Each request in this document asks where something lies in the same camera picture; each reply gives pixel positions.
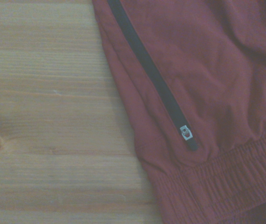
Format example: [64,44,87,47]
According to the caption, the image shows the dark red zippered jacket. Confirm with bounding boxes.
[92,0,266,224]

